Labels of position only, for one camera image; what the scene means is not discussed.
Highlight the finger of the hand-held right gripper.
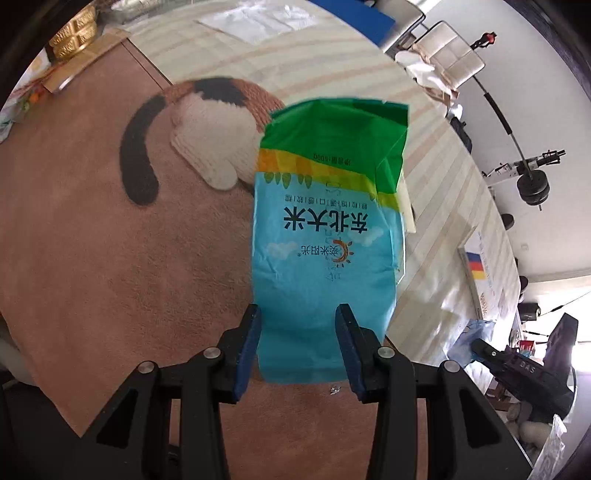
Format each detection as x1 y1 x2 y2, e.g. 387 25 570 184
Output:
470 339 509 372

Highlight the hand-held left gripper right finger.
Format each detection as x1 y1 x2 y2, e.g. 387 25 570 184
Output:
334 302 534 480

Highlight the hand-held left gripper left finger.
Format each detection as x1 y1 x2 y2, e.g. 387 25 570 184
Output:
81 302 263 480

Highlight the blue green rice bag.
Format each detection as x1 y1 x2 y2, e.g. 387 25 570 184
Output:
252 98 411 385

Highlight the crumpled blue plastic wrapper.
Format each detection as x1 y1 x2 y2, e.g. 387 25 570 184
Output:
447 319 497 365

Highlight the white box with flag print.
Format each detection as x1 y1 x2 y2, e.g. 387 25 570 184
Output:
457 226 511 321

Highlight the cat print table cloth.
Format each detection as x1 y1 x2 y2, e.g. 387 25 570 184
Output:
0 0 522 437

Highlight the barbell with black plates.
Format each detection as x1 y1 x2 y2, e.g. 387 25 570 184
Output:
471 74 552 210

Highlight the white barbell rack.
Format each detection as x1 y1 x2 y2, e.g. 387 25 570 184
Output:
481 148 566 190

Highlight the beige cloth on chair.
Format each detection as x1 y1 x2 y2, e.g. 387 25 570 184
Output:
394 48 462 109

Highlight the white padded chair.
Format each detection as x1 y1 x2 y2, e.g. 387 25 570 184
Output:
413 21 486 93

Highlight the clear plastic sheet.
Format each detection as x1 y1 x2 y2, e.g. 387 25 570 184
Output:
196 4 319 45

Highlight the brown cardboard envelope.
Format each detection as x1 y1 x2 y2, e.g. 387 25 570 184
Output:
41 25 132 95

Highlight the blue chair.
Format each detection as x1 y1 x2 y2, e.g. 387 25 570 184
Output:
318 0 397 51

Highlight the gold embossed bottle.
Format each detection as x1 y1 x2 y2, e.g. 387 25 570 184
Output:
48 8 100 60

